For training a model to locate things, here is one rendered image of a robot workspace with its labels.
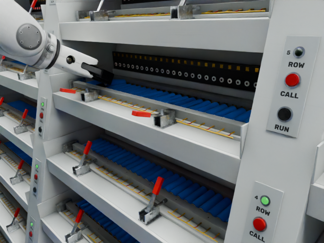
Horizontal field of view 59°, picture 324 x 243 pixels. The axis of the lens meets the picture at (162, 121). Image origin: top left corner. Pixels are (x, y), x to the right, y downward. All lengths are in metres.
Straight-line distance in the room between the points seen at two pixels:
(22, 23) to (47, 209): 0.59
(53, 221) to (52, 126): 0.29
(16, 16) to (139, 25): 0.22
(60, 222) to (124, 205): 0.35
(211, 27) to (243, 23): 0.06
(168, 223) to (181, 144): 0.18
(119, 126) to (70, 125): 0.33
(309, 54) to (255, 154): 0.14
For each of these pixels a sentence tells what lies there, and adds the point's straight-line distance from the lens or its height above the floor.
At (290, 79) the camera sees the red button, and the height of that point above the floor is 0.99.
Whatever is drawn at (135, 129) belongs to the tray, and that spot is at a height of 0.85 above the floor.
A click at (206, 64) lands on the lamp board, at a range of 0.67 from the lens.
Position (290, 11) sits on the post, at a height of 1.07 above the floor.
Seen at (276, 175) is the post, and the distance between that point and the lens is 0.41.
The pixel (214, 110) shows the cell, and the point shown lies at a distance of 0.57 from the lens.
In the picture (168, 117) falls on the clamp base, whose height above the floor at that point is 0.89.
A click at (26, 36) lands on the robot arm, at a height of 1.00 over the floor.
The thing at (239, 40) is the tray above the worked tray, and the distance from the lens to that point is 0.45.
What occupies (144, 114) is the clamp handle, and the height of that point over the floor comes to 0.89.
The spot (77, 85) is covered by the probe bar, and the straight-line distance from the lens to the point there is 0.86.
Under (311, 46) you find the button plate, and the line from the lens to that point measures 0.40.
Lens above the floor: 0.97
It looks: 9 degrees down
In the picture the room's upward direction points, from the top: 9 degrees clockwise
